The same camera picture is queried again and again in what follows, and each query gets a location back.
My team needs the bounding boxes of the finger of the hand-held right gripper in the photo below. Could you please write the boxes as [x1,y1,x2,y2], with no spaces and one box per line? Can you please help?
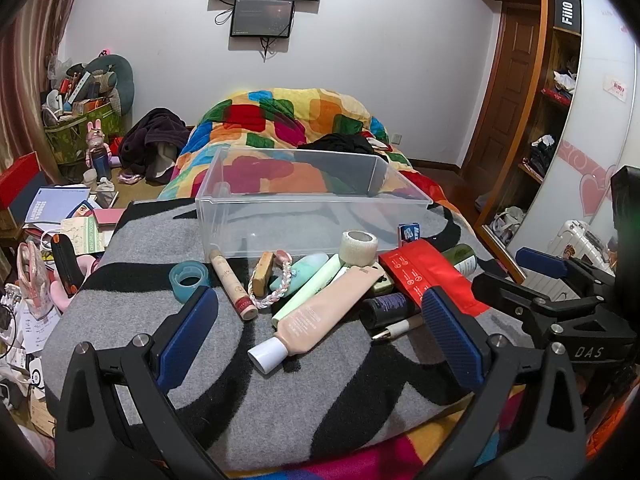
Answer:
[515,247,617,301]
[471,271,636,348]

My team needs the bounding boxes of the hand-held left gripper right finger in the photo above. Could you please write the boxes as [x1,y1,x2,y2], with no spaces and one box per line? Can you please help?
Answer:
[421,285,588,480]

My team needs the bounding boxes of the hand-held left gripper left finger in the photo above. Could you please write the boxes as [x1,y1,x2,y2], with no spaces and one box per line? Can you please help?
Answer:
[52,285,226,480]

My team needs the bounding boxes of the white pen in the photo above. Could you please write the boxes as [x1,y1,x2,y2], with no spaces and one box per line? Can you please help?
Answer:
[371,314,426,343]

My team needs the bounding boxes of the dark green bottle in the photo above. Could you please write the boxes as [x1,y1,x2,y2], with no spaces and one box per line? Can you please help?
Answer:
[440,243,477,276]

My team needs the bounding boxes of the dark purple bottle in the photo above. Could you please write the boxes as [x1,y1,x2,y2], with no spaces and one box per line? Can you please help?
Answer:
[360,294,421,330]

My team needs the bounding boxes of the beige tube with red cap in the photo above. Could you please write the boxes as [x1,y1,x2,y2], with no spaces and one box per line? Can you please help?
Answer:
[208,249,259,322]

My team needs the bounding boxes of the red foil packet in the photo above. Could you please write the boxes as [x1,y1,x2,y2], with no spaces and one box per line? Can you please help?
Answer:
[378,239,491,317]

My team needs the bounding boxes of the pink white braided rope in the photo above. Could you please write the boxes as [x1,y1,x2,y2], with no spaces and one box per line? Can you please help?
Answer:
[248,250,293,308]

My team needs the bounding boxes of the white bandage roll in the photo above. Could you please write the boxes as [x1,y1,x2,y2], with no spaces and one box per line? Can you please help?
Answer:
[341,230,379,266]

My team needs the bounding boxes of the beige cream tube white cap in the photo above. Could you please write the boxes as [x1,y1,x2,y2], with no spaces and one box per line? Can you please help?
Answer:
[247,265,386,375]

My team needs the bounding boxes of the mint teal bottle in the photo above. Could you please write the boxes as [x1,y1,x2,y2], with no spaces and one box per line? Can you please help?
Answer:
[270,253,329,297]

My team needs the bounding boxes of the light green tube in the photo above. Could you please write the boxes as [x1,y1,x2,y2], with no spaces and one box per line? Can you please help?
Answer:
[271,253,346,326]

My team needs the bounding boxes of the clear plastic storage bin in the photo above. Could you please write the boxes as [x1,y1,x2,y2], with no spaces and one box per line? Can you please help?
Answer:
[195,147,433,258]

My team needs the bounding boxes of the white suitcase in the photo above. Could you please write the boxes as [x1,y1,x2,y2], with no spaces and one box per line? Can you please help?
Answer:
[547,220,616,281]

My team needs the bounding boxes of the white bag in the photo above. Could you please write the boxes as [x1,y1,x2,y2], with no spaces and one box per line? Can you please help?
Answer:
[492,206,526,246]

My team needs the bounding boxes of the teal tape roll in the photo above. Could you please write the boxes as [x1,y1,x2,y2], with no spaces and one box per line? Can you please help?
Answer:
[168,261,211,304]

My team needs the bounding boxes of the white sliding wardrobe door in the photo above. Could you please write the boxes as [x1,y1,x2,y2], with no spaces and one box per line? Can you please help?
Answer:
[505,0,640,271]

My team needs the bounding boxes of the tan wooden block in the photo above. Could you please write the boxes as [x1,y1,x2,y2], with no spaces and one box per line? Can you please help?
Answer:
[248,251,276,298]

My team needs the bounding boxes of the grey black blanket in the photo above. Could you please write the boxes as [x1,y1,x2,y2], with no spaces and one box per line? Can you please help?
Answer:
[42,200,526,473]

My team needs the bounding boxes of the black pouch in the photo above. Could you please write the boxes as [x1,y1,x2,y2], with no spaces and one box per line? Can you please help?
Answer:
[50,233,86,296]

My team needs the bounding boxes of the green patterned booklet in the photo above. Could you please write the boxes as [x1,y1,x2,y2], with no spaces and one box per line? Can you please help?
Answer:
[60,216,107,256]

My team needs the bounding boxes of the pink bag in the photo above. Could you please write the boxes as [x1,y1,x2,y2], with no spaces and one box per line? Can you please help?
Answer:
[16,241,51,318]

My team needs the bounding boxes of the wooden bookshelf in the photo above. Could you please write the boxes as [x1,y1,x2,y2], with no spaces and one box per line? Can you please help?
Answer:
[450,0,586,228]

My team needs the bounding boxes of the wooden door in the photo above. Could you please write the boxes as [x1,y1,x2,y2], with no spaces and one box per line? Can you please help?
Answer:
[462,2,543,173]

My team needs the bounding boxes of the blue white book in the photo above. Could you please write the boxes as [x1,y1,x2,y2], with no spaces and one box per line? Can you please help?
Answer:
[22,186,92,226]

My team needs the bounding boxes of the pink rabbit water bottle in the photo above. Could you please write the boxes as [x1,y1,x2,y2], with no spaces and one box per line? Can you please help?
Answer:
[85,120,113,181]

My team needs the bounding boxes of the black box white lettering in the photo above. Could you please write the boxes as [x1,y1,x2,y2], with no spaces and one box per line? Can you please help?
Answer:
[552,0,582,28]

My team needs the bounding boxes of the dark navy box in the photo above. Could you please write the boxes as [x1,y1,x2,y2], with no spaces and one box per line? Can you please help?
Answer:
[10,170,51,222]

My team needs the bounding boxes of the dark purple clothing pile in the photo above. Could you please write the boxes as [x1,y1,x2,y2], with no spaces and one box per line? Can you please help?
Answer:
[117,107,191,183]

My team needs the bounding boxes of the black clothing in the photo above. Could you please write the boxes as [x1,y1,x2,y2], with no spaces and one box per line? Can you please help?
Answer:
[298,133,376,156]

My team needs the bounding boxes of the red box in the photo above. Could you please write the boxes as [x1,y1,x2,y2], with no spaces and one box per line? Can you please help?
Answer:
[0,151,43,208]

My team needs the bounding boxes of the green storage bag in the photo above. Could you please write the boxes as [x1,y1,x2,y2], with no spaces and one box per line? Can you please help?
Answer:
[44,102,123,166]

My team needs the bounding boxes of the colourful patchwork quilt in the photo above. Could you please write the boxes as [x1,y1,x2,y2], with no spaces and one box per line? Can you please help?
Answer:
[160,88,526,480]

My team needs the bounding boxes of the grey green cushion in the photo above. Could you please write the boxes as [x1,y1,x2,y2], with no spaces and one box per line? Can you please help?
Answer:
[82,54,136,116]

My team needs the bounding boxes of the striped curtain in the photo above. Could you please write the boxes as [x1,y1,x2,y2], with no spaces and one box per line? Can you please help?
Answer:
[0,0,96,176]

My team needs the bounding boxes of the small wall monitor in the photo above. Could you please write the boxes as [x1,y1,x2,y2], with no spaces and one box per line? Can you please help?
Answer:
[230,0,296,39]

